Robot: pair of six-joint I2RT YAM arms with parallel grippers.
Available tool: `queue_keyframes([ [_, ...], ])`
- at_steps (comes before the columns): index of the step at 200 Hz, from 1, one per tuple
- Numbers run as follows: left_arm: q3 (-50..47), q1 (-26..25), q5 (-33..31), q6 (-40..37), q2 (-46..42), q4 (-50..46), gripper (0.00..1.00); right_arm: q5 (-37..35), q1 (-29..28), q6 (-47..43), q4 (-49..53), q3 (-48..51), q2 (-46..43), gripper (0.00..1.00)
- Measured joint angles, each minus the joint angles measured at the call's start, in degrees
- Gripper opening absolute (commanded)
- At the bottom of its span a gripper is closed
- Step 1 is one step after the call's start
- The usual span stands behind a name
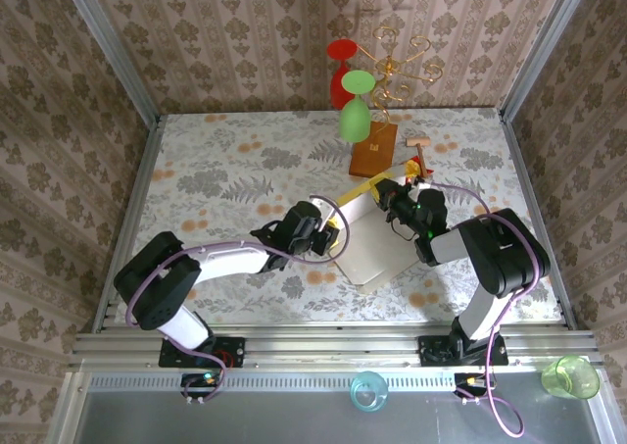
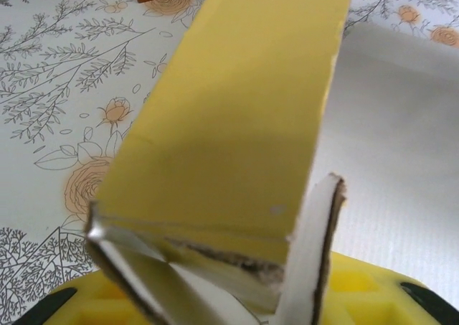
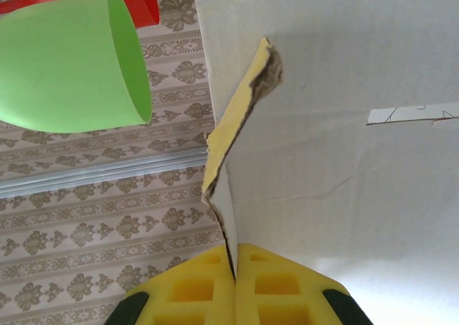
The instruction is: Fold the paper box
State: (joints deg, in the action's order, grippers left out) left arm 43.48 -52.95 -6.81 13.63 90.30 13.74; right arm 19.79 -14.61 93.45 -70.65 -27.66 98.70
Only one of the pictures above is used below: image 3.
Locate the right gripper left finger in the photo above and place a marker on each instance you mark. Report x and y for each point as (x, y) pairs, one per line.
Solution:
(186, 303)

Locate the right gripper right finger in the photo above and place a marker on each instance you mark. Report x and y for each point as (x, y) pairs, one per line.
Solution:
(287, 303)

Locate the yellow paper box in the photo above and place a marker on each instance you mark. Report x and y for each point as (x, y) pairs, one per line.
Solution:
(322, 88)

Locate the green plastic wine glass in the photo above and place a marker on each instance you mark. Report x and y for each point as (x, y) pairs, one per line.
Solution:
(64, 63)

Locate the red plastic wine glass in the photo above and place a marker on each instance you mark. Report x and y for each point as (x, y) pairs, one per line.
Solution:
(147, 2)

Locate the aluminium frame post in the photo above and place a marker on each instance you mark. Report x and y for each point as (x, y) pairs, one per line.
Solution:
(89, 174)

